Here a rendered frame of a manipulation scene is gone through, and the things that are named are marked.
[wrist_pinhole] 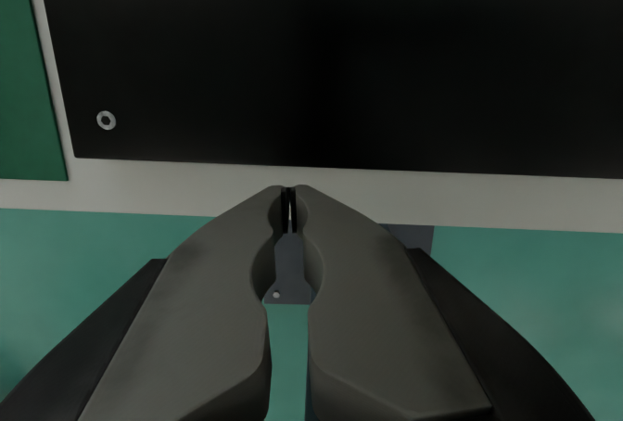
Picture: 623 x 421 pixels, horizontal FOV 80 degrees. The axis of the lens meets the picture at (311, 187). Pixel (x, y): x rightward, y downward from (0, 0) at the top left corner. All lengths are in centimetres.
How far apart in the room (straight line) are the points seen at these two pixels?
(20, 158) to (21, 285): 123
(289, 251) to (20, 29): 92
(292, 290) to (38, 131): 97
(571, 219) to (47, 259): 131
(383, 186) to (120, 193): 15
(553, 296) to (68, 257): 144
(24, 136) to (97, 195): 5
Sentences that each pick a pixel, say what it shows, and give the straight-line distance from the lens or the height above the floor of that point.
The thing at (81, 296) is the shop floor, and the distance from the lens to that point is 140.
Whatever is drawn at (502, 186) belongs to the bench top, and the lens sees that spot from 23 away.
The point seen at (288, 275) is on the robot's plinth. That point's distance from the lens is 113.
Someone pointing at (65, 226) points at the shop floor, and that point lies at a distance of 129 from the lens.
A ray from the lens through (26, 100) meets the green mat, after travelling 25.
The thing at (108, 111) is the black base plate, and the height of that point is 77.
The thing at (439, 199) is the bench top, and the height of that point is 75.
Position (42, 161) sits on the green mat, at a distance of 26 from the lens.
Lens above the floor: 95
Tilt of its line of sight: 69 degrees down
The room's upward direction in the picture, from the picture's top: 176 degrees counter-clockwise
